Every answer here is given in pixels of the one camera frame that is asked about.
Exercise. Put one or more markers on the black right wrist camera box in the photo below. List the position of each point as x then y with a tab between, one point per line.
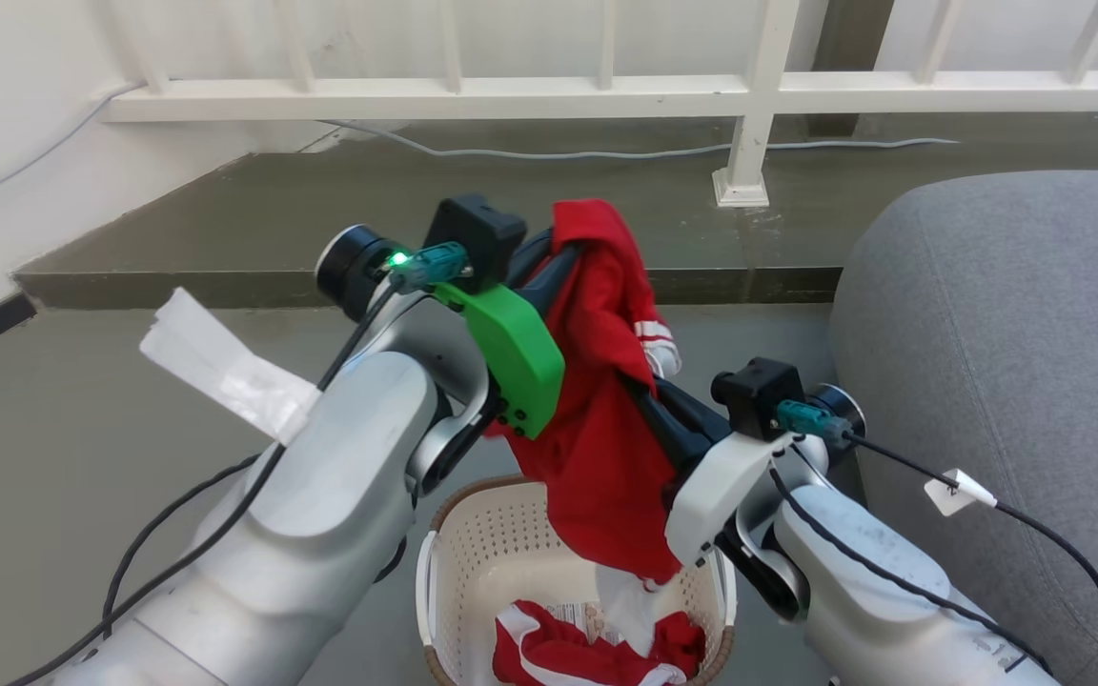
759	395

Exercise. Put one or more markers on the white metal railing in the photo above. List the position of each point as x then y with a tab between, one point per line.
606	95

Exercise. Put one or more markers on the white cloth piece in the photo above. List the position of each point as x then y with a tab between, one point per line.
627	610

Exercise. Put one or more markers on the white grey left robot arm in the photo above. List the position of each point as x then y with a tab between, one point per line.
320	495

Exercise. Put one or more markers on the cream perforated laundry basket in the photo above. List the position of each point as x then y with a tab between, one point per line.
492	562

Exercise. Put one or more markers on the grey fabric sofa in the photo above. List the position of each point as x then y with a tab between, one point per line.
1016	381

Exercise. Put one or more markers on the small white tape label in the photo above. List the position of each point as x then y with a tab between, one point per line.
957	491

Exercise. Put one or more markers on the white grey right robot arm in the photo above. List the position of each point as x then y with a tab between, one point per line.
854	581

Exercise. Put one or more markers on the dark grey pillar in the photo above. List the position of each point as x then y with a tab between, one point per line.
849	57

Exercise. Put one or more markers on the red garment with thin-striped cuff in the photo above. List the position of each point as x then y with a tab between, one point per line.
597	419

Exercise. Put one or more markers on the large white tape label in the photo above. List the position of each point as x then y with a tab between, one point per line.
225	367

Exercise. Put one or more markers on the red garment with broad white stripe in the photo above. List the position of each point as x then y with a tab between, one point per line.
568	653

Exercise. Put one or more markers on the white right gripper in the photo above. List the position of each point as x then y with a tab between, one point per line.
722	486

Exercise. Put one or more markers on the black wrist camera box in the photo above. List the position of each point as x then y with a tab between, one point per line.
759	395
473	238

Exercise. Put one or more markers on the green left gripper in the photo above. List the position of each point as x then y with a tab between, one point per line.
514	354

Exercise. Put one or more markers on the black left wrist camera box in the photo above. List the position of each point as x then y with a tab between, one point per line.
473	238

